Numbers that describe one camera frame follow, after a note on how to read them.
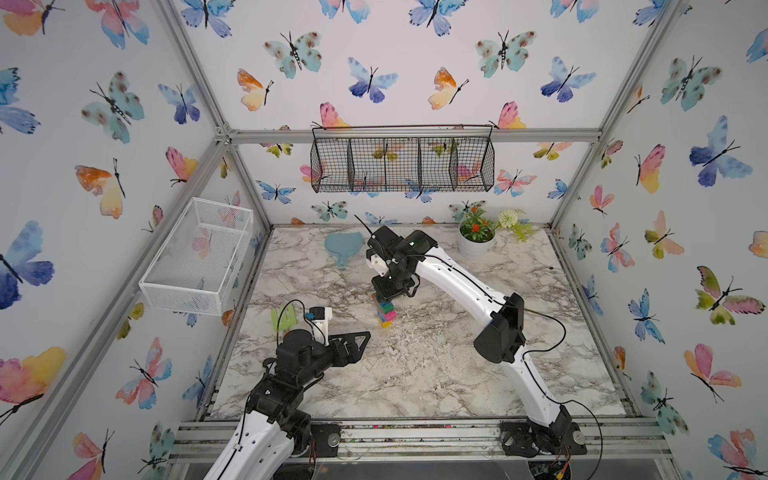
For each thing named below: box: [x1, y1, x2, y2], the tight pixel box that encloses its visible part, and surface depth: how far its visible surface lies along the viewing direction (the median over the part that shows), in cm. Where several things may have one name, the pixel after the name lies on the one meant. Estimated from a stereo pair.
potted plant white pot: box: [458, 206, 535, 259], surface depth 103 cm
